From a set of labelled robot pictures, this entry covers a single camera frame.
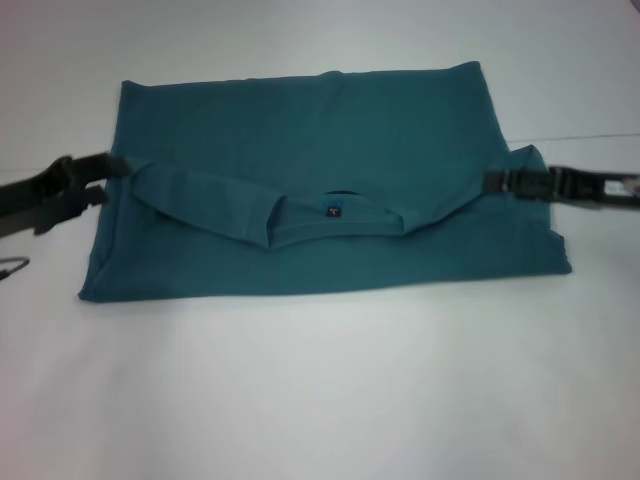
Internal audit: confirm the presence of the teal t-shirt with FREE print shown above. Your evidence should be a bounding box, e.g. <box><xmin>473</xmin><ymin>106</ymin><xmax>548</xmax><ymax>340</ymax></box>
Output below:
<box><xmin>76</xmin><ymin>60</ymin><xmax>573</xmax><ymax>305</ymax></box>

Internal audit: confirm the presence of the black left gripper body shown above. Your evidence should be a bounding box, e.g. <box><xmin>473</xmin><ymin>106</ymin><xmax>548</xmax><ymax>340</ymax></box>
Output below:
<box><xmin>0</xmin><ymin>155</ymin><xmax>77</xmax><ymax>243</ymax></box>

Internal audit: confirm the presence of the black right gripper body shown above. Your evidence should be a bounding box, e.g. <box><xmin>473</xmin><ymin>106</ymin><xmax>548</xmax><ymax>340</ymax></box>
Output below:
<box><xmin>548</xmin><ymin>166</ymin><xmax>640</xmax><ymax>213</ymax></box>

